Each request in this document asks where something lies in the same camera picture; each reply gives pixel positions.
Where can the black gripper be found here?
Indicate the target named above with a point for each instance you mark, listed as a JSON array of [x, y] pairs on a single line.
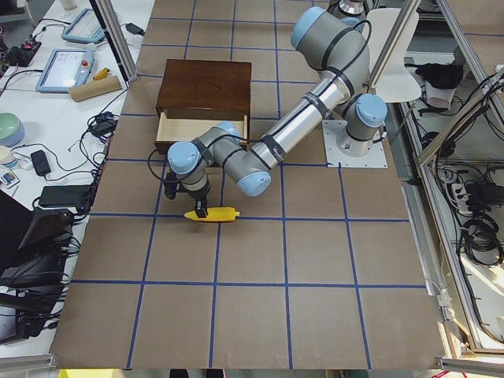
[[199, 197]]

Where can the yellow toy corn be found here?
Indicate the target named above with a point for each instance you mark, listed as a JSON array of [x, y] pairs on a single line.
[[215, 215]]

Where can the light wooden drawer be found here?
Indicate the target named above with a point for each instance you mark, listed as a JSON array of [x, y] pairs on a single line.
[[186, 124]]

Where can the dark wooden drawer cabinet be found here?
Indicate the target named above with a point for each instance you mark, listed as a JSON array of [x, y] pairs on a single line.
[[204, 84]]

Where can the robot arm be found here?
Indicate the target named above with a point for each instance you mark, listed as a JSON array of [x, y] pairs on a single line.
[[340, 53]]

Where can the black power adapter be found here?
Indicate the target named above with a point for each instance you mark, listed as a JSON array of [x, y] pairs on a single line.
[[63, 195]]

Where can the cardboard tube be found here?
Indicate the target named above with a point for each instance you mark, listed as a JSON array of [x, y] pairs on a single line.
[[95, 88]]

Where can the small remote control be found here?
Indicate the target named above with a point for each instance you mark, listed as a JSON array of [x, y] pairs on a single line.
[[9, 179]]

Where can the blue teach pendant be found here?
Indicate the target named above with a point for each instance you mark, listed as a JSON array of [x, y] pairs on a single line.
[[84, 29], [66, 68]]

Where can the white paper cup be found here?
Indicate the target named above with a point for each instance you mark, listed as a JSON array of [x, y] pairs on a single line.
[[7, 158]]

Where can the green bowl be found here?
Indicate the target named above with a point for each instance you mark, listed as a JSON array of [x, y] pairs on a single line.
[[11, 128]]

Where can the white chair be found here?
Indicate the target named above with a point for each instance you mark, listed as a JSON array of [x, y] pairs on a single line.
[[395, 84]]

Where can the white power strip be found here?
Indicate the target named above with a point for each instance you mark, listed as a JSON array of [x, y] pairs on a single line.
[[457, 194]]

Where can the black cloth bundle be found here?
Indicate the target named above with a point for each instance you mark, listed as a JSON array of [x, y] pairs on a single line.
[[441, 76]]

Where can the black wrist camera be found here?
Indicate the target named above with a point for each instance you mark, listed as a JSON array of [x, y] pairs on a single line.
[[171, 185]]

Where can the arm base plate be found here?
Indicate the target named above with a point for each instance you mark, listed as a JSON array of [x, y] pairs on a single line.
[[342, 151]]

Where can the aluminium frame post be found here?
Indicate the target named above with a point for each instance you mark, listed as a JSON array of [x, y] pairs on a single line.
[[105, 13]]

